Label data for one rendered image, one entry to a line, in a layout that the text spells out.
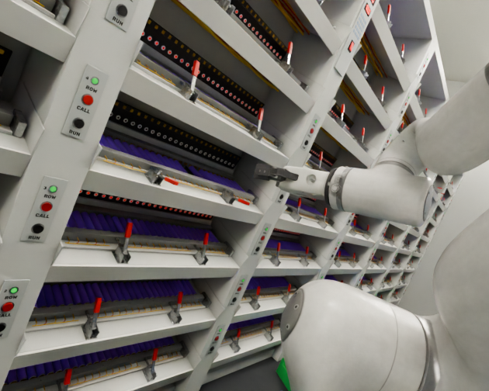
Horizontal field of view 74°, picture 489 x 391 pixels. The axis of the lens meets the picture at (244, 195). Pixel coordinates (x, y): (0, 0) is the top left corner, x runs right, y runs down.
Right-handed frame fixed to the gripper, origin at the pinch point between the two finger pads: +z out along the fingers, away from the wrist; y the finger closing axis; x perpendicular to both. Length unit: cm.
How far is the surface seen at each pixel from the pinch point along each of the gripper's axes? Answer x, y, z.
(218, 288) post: -38, 30, 30
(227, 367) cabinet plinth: -77, 60, 38
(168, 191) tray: -9.0, -11.1, 19.3
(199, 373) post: -70, 35, 32
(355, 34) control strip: 55, 35, 5
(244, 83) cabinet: 31.3, 17.2, 31.1
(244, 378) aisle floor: -83, 70, 34
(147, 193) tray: -10.6, -15.7, 20.1
